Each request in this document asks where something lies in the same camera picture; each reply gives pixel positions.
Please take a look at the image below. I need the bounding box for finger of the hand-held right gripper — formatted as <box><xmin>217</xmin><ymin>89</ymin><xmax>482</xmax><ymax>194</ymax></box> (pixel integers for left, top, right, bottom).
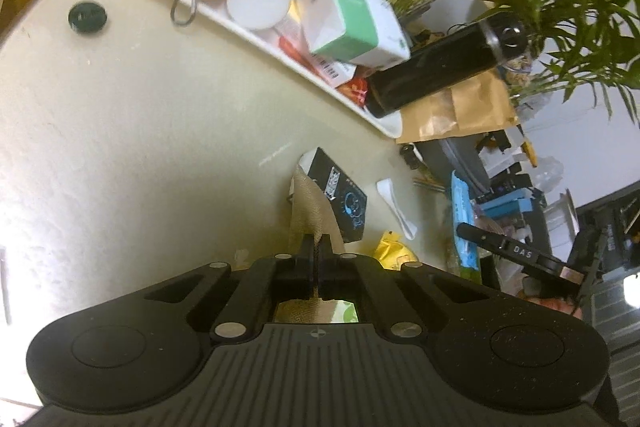
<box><xmin>456</xmin><ymin>223</ymin><xmax>511</xmax><ymax>258</ymax></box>

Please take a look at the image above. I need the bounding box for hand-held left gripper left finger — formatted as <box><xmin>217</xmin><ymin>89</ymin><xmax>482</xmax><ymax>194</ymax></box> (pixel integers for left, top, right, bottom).
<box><xmin>145</xmin><ymin>234</ymin><xmax>318</xmax><ymax>343</ymax></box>

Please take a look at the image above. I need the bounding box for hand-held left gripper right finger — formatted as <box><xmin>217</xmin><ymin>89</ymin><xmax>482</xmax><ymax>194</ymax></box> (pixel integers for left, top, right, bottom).
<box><xmin>320</xmin><ymin>234</ymin><xmax>488</xmax><ymax>340</ymax></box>

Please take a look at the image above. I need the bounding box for beige cloth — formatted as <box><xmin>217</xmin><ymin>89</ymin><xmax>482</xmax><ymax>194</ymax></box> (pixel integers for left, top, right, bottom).
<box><xmin>287</xmin><ymin>166</ymin><xmax>347</xmax><ymax>324</ymax></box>

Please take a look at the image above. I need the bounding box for yellow wet wipes packet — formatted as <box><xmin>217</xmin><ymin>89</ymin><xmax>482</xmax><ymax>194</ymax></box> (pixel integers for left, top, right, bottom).
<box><xmin>374</xmin><ymin>230</ymin><xmax>422</xmax><ymax>269</ymax></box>

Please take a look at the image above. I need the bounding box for blue snack packet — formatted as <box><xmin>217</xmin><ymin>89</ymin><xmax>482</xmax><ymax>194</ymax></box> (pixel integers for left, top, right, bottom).
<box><xmin>449</xmin><ymin>170</ymin><xmax>484</xmax><ymax>284</ymax></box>

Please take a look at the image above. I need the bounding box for blue carton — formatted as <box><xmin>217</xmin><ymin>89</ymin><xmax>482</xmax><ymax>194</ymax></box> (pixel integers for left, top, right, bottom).
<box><xmin>481</xmin><ymin>196</ymin><xmax>534</xmax><ymax>219</ymax></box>

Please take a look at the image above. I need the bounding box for small green wipes packet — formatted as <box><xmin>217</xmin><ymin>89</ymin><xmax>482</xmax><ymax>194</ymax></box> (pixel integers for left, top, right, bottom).
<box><xmin>324</xmin><ymin>299</ymin><xmax>361</xmax><ymax>324</ymax></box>

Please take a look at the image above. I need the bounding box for black printed box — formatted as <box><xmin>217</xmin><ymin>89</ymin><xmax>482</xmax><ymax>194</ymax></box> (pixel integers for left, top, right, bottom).
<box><xmin>304</xmin><ymin>147</ymin><xmax>369</xmax><ymax>244</ymax></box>

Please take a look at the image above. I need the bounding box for grey zipper case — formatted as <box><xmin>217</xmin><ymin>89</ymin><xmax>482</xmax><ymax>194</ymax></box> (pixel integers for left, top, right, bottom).
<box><xmin>414</xmin><ymin>138</ymin><xmax>492</xmax><ymax>188</ymax></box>

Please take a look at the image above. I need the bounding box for white plastic spoon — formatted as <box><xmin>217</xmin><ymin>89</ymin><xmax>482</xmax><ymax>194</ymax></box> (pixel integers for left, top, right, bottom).
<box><xmin>376</xmin><ymin>178</ymin><xmax>419</xmax><ymax>241</ymax></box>

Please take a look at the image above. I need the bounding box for brown paper bag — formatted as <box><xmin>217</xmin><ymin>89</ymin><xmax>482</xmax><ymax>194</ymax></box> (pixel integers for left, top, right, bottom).
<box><xmin>396</xmin><ymin>71</ymin><xmax>519</xmax><ymax>144</ymax></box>

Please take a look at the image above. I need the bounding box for black thermos bottle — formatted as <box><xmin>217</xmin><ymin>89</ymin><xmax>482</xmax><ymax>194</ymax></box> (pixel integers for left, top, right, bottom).
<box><xmin>364</xmin><ymin>12</ymin><xmax>529</xmax><ymax>118</ymax></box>

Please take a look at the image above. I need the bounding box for red snack packet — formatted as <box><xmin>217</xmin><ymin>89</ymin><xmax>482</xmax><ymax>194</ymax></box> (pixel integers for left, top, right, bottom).
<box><xmin>279</xmin><ymin>34</ymin><xmax>372</xmax><ymax>108</ymax></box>

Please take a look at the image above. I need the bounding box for green and white box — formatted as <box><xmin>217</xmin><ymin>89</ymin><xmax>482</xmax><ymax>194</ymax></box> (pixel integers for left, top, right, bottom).
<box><xmin>302</xmin><ymin>0</ymin><xmax>412</xmax><ymax>70</ymax></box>

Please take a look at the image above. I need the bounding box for black round lid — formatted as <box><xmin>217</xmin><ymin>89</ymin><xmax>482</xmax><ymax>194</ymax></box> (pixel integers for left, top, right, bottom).
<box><xmin>68</xmin><ymin>1</ymin><xmax>109</xmax><ymax>34</ymax></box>

